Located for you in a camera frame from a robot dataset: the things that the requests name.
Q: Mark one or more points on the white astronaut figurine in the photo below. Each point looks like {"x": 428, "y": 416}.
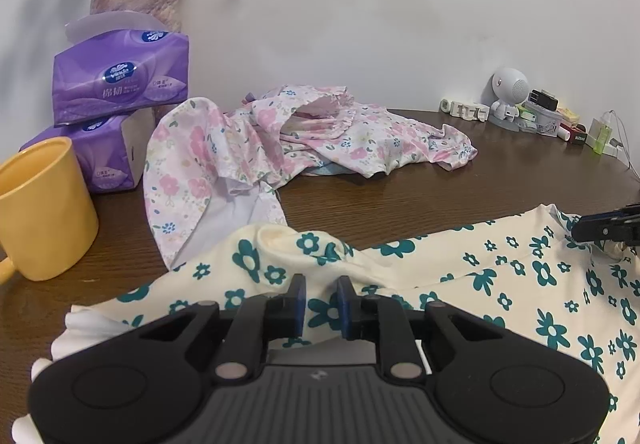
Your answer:
{"x": 510, "y": 84}

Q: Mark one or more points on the yellow white packet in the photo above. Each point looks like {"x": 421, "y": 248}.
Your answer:
{"x": 569, "y": 115}

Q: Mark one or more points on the small white box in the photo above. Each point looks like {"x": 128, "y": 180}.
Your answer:
{"x": 526, "y": 124}

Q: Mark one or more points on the cream shirt with teal flowers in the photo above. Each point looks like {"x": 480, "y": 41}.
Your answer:
{"x": 450, "y": 284}

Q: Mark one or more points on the small green box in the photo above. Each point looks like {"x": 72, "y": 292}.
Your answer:
{"x": 524, "y": 111}

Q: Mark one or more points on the opened purple tissue pack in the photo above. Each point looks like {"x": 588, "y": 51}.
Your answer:
{"x": 120, "y": 79}

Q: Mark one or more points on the black flat box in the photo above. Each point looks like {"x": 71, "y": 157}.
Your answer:
{"x": 580, "y": 136}

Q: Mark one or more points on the yellow mug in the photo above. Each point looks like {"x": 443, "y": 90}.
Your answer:
{"x": 45, "y": 209}

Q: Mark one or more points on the black charger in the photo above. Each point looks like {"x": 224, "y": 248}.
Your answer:
{"x": 544, "y": 100}

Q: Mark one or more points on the sealed purple tissue pack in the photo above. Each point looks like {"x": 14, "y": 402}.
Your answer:
{"x": 105, "y": 154}

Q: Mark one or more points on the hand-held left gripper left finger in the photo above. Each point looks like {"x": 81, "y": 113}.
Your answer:
{"x": 299, "y": 306}

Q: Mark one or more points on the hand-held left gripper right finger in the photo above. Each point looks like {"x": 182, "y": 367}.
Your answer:
{"x": 343, "y": 310}

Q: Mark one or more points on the grey tin box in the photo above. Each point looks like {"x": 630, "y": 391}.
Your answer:
{"x": 542, "y": 123}

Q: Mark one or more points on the green bottle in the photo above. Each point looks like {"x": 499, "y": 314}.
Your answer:
{"x": 607, "y": 140}

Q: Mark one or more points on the pink floral garment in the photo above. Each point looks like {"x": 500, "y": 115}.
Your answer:
{"x": 210, "y": 159}

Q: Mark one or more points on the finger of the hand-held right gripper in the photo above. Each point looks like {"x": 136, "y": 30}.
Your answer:
{"x": 600, "y": 229}

